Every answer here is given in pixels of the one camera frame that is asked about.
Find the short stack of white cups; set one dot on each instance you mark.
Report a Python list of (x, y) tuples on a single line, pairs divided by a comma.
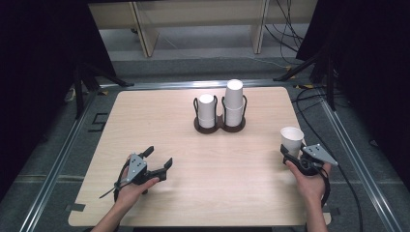
[(206, 111)]

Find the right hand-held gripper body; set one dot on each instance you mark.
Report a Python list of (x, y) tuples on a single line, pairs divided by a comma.
[(317, 154)]

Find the black curtain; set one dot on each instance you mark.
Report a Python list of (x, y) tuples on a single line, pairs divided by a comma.
[(374, 64), (38, 64)]

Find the beige wooden shelf unit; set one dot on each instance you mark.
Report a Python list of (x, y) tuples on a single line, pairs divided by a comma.
[(148, 35)]

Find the dark double cup holder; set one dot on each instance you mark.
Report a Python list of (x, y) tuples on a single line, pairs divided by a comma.
[(220, 123)]

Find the metal floor rail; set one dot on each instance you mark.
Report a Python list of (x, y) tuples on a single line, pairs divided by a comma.
[(361, 161), (54, 167), (180, 85)]

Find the black stand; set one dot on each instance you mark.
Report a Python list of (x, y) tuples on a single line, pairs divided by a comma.
[(79, 93), (328, 80)]

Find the white paper cup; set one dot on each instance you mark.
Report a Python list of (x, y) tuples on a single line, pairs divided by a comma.
[(291, 138)]

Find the person's right hand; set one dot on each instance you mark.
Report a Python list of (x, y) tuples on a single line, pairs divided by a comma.
[(311, 185)]

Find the tall stack of white cups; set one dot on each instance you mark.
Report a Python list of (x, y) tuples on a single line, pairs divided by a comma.
[(233, 103)]

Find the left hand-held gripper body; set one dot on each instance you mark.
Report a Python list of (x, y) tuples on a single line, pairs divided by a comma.
[(137, 167)]

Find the black floor tape mark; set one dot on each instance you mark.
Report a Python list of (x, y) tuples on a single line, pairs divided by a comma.
[(98, 122)]

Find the person's left hand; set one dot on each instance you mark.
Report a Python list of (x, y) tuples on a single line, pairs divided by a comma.
[(132, 193)]

